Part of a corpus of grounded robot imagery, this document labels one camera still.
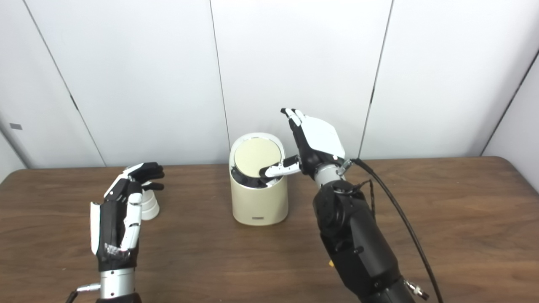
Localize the white and black left hand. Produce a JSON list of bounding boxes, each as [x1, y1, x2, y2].
[[90, 162, 165, 272]]

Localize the white and black right hand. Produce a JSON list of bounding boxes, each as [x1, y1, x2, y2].
[[261, 108, 347, 178]]

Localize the small white plastic bottle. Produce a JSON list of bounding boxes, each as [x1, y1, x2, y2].
[[141, 189, 160, 221]]

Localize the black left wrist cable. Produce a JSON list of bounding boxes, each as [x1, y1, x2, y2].
[[65, 283, 101, 303]]

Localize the cream-colored lidded bin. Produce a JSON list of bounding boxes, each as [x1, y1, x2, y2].
[[229, 133, 289, 226]]

